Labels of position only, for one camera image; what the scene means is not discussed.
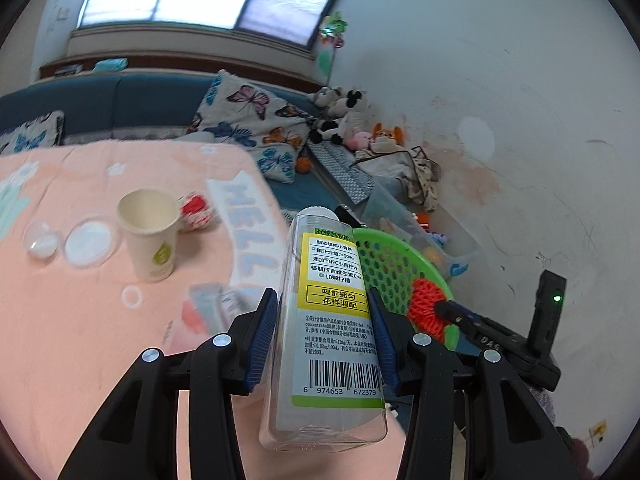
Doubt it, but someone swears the small clear dome lid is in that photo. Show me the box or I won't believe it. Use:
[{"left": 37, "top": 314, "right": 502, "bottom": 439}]
[{"left": 25, "top": 220, "right": 63, "bottom": 261}]

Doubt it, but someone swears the beige cloth heap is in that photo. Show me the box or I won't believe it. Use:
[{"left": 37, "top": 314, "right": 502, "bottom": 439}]
[{"left": 350, "top": 145, "right": 443, "bottom": 213}]

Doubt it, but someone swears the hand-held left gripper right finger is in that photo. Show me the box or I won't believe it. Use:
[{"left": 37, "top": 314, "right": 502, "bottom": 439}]
[{"left": 367, "top": 287, "right": 571, "bottom": 480}]

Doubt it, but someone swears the wooden ledge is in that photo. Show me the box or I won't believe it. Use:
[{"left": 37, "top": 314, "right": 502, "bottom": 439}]
[{"left": 40, "top": 55, "right": 331, "bottom": 91}]

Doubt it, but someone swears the red white candy wrapper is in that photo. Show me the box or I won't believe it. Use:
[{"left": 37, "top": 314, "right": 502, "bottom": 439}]
[{"left": 177, "top": 191, "right": 219, "bottom": 234}]

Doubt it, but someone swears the grey patterned board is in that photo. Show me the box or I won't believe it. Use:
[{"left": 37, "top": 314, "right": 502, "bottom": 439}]
[{"left": 307, "top": 141, "right": 378, "bottom": 206}]

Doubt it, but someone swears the beige paper cup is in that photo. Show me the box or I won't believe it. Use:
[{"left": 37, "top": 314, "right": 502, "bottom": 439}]
[{"left": 116, "top": 188, "right": 181, "bottom": 283}]

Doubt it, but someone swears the clear storage box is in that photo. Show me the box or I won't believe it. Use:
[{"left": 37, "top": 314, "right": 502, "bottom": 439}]
[{"left": 360, "top": 180, "right": 483, "bottom": 281}]

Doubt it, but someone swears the red foam net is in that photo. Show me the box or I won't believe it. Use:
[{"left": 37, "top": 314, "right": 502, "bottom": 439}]
[{"left": 406, "top": 280, "right": 453, "bottom": 343}]

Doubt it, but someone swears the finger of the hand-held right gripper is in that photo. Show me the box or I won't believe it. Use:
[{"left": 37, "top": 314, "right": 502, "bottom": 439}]
[{"left": 432, "top": 299, "right": 493, "bottom": 333}]

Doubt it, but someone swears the grey plush toy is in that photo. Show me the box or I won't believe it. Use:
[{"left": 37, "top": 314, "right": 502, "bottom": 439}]
[{"left": 312, "top": 87, "right": 346, "bottom": 108}]

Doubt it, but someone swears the colourful pinwheel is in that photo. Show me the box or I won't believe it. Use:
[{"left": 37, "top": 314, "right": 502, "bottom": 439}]
[{"left": 315, "top": 12, "right": 348, "bottom": 86}]

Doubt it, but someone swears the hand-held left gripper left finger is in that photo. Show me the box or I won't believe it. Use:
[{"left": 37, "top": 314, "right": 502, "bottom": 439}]
[{"left": 57, "top": 287, "right": 278, "bottom": 480}]

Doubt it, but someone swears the blue sofa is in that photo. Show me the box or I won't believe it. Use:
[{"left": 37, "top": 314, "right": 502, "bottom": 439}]
[{"left": 0, "top": 71, "right": 371, "bottom": 241}]

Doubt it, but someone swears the clear plastic bottle yellow label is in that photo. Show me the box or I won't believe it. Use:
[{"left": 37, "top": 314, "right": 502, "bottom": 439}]
[{"left": 259, "top": 206, "right": 390, "bottom": 453}]

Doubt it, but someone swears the orange fox plush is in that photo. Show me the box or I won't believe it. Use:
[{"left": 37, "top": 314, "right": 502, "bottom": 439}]
[{"left": 370, "top": 122, "right": 405, "bottom": 153}]

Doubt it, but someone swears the green plastic basket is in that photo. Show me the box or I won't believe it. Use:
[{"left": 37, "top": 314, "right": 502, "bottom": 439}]
[{"left": 350, "top": 228, "right": 456, "bottom": 353}]

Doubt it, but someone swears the large butterfly print pillow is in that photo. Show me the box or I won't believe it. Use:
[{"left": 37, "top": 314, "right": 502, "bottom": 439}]
[{"left": 187, "top": 70, "right": 317, "bottom": 151}]

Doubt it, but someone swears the pile of plush toys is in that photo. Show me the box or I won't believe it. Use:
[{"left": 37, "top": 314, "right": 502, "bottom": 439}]
[{"left": 309, "top": 90, "right": 371, "bottom": 146}]

